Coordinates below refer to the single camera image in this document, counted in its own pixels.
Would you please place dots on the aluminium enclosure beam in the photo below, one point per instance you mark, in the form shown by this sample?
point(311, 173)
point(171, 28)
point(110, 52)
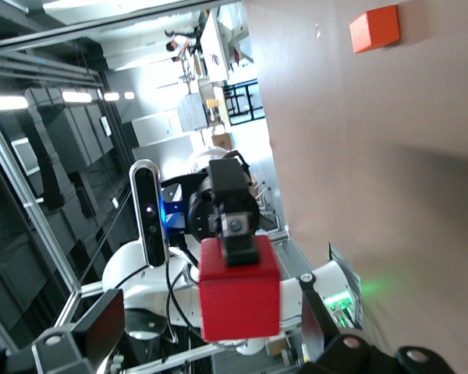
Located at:
point(101, 25)

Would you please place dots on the red wooden block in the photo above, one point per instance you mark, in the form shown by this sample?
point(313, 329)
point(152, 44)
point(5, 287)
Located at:
point(238, 304)

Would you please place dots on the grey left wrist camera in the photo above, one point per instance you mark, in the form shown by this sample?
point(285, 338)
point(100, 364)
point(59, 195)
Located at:
point(150, 218)

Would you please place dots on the cardboard box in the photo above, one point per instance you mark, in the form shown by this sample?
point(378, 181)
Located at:
point(221, 141)

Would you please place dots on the white lab table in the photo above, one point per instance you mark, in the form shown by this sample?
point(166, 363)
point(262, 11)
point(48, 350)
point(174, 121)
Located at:
point(214, 46)

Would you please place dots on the aluminium enclosure post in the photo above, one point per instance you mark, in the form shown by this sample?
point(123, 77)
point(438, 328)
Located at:
point(31, 202)

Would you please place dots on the white framed wall sign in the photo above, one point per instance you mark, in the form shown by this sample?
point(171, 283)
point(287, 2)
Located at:
point(25, 156)

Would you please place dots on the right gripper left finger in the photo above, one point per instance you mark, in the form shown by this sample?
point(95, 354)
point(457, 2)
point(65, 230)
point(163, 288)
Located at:
point(101, 327)

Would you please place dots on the grey cabinet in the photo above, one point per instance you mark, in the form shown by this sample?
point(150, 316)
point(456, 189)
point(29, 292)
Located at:
point(193, 113)

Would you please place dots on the blue camera mount bracket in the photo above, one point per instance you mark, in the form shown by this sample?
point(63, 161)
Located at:
point(173, 218)

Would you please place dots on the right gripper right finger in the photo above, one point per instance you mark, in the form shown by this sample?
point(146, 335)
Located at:
point(316, 327)

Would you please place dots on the orange wooden block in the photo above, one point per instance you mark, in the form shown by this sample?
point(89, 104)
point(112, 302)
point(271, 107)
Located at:
point(374, 29)

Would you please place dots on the ceiling light panel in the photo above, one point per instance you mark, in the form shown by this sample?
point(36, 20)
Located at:
point(111, 96)
point(129, 95)
point(6, 103)
point(76, 97)

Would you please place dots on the white cabinet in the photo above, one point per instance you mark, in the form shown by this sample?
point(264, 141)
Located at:
point(156, 126)
point(171, 154)

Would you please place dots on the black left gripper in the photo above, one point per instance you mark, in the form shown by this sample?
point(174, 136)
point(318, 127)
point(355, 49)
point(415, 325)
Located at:
point(226, 175)

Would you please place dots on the aluminium table edge rail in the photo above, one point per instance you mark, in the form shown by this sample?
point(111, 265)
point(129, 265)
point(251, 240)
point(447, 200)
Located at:
point(288, 249)

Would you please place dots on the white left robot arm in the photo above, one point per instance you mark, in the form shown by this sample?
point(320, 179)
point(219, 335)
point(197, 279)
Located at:
point(148, 284)

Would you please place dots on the black frame cart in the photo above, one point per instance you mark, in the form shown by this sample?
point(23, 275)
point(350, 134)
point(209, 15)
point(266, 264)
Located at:
point(238, 85)

